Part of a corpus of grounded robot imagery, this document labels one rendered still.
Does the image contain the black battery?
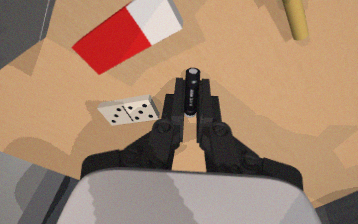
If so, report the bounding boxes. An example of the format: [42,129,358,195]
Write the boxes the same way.
[184,68,200,118]

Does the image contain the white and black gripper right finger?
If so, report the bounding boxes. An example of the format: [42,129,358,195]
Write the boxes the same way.
[196,79,304,192]

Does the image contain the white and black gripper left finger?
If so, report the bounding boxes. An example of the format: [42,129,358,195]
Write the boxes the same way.
[80,78,186,180]

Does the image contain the red and white eraser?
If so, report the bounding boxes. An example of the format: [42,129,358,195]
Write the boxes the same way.
[71,0,183,74]

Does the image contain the white domino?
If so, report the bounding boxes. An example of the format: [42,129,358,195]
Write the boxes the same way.
[97,94,160,126]

